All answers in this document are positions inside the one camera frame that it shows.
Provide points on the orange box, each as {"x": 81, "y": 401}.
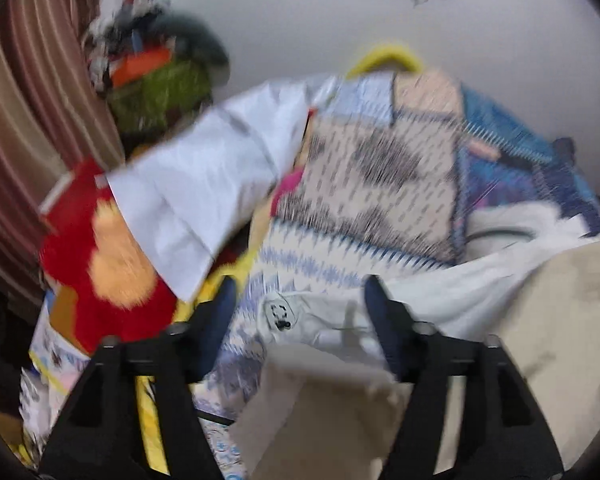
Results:
{"x": 140, "y": 67}

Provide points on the printed sheet with yellow border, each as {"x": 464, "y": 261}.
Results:
{"x": 55, "y": 370}

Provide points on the patchwork printed bedspread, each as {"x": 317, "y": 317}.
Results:
{"x": 380, "y": 185}

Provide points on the green patterned bag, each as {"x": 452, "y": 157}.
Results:
{"x": 160, "y": 95}

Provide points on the white folded cloth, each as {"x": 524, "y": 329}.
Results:
{"x": 205, "y": 185}

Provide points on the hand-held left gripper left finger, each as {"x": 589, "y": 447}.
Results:
{"x": 214, "y": 322}

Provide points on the white hooded sweatshirt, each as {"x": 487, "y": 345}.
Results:
{"x": 455, "y": 300}

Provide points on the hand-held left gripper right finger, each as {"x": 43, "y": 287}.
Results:
{"x": 382, "y": 322}

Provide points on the red plush flower blanket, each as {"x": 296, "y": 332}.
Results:
{"x": 80, "y": 240}

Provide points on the pile of mixed clothes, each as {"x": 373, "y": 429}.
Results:
{"x": 115, "y": 30}

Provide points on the beige garment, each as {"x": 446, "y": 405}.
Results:
{"x": 530, "y": 340}

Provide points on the striped brown curtain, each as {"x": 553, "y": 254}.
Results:
{"x": 30, "y": 85}

